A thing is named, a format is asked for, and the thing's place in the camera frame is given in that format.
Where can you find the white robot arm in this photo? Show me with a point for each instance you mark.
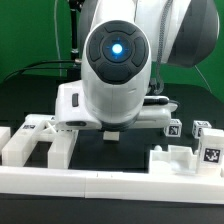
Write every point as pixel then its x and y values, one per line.
pixel 120 41

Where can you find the white tagged cube left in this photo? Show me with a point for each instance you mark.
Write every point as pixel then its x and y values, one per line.
pixel 174 128

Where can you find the black camera stand pole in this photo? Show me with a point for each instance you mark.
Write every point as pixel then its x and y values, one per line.
pixel 75 7

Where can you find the white chair seat part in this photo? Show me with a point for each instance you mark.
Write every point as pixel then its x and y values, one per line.
pixel 175 160

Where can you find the white tagged cube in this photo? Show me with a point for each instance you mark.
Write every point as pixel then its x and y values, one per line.
pixel 198 125
pixel 174 128

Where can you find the white tagged cube right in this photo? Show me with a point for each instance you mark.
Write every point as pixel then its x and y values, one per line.
pixel 198 125

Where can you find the white U-shaped fence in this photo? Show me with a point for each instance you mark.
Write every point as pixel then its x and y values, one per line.
pixel 193 188

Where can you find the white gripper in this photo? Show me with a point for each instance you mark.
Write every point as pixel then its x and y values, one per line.
pixel 155 112

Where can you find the white chair back frame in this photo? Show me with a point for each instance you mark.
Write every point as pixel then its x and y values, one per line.
pixel 40 128

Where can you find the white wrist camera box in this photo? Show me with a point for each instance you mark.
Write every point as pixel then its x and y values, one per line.
pixel 70 109

